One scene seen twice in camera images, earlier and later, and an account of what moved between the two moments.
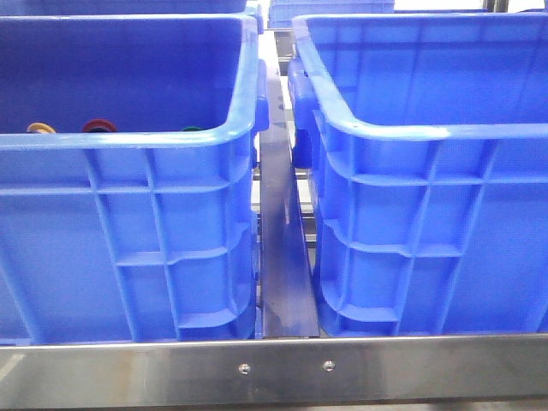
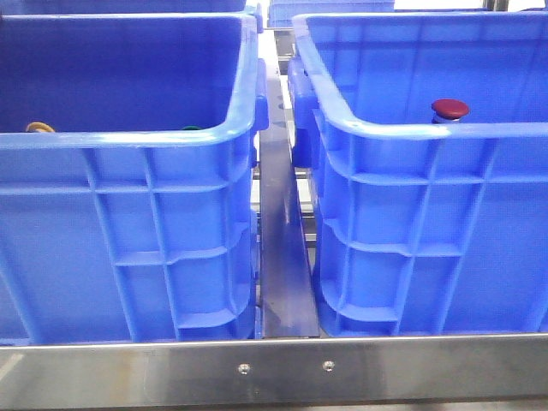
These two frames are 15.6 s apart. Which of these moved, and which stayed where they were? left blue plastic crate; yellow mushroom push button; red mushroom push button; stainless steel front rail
Moved: red mushroom push button
Stayed: yellow mushroom push button; stainless steel front rail; left blue plastic crate
